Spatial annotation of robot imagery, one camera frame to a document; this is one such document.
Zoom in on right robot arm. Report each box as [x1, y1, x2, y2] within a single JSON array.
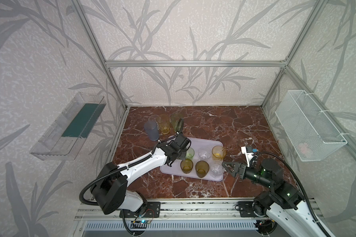
[[222, 153, 334, 237]]

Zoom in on small green cup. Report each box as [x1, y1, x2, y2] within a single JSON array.
[[185, 148, 195, 160]]

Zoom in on small yellow cup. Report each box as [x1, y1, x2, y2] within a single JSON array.
[[212, 146, 226, 161]]

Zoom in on clear plastic wall bin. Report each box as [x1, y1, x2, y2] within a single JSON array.
[[30, 92, 106, 161]]

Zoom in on clear faceted cup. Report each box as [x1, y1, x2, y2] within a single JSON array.
[[177, 151, 187, 160]]

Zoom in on tall yellow plastic cup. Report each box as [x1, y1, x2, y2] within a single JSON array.
[[158, 114, 171, 135]]

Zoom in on brown textured cup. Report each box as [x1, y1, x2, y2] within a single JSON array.
[[180, 159, 193, 174], [195, 161, 210, 178]]

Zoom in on small clear faceted glass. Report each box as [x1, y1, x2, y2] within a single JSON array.
[[210, 161, 225, 179]]

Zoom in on tall blue frosted cup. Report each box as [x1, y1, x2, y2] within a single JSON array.
[[144, 120, 159, 141]]

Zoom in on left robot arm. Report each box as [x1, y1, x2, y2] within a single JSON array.
[[79, 118, 191, 217]]

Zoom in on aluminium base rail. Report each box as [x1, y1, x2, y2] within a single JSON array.
[[74, 197, 327, 221]]

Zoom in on tall green plastic cup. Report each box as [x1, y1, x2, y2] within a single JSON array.
[[170, 113, 184, 132]]

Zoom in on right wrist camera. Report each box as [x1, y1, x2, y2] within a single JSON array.
[[241, 146, 258, 168]]

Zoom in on white wire basket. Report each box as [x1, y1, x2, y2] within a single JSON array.
[[276, 90, 348, 162]]

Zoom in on lavender plastic tray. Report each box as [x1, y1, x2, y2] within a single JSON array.
[[160, 137, 223, 182]]

